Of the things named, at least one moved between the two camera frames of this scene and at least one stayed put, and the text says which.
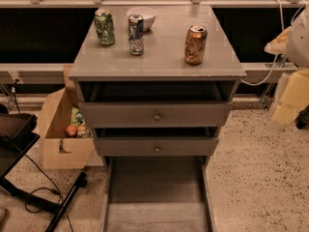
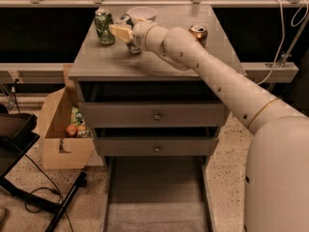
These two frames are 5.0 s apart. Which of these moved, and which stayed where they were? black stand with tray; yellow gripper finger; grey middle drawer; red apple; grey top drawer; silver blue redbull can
Moved: silver blue redbull can; yellow gripper finger
Stayed: black stand with tray; grey middle drawer; grey top drawer; red apple
